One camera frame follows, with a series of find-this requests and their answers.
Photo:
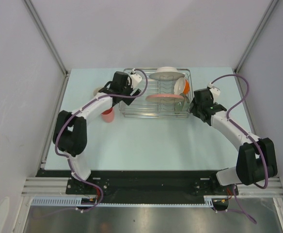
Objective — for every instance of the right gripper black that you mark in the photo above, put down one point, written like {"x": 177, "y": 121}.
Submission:
{"x": 193, "y": 108}

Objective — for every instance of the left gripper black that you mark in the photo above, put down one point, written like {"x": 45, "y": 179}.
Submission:
{"x": 127, "y": 100}

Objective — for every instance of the green ceramic bowl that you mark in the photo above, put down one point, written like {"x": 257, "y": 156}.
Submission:
{"x": 182, "y": 106}

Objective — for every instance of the white orange small bowl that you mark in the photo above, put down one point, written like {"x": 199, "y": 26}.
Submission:
{"x": 181, "y": 86}

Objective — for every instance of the pink cream leaf plate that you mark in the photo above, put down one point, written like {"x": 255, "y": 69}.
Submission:
{"x": 164, "y": 98}

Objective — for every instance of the white ribbed plate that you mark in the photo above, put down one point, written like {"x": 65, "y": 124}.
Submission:
{"x": 166, "y": 74}

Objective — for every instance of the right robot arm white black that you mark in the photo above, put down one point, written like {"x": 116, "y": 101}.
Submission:
{"x": 256, "y": 160}

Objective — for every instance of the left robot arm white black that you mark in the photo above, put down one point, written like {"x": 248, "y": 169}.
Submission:
{"x": 70, "y": 133}

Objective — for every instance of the pink plastic cup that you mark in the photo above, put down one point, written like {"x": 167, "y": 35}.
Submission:
{"x": 108, "y": 115}

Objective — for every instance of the orange mug white inside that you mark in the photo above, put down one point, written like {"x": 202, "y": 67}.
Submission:
{"x": 96, "y": 91}

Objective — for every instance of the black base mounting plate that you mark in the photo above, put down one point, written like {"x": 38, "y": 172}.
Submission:
{"x": 145, "y": 187}

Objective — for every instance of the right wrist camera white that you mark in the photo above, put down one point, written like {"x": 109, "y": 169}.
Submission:
{"x": 214, "y": 91}

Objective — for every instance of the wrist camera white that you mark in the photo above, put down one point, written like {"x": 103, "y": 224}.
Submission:
{"x": 214, "y": 91}
{"x": 134, "y": 79}

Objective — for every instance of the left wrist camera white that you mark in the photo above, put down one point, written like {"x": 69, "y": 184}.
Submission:
{"x": 134, "y": 79}

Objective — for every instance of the metal wire dish rack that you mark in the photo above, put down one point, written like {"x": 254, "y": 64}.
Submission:
{"x": 142, "y": 108}

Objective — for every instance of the left aluminium frame post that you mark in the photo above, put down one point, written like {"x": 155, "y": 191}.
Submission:
{"x": 45, "y": 35}

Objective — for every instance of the aluminium frame post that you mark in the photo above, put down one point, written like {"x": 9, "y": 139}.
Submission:
{"x": 45, "y": 35}
{"x": 257, "y": 33}

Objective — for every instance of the right aluminium frame post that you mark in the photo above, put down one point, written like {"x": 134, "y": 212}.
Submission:
{"x": 257, "y": 33}

